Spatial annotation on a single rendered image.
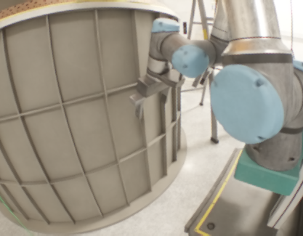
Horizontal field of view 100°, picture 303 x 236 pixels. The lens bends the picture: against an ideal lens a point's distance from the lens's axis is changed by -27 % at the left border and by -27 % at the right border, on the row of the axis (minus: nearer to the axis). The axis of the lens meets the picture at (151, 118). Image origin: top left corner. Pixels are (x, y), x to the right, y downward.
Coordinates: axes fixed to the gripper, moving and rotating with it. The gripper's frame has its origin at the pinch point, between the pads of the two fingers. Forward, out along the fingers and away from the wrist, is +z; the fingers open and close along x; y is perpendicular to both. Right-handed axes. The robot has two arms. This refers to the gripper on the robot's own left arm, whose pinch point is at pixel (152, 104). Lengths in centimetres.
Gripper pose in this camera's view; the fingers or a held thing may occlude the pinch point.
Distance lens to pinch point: 64.3
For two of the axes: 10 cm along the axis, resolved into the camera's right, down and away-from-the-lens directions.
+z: -1.2, 6.8, 7.3
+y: -6.9, -5.8, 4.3
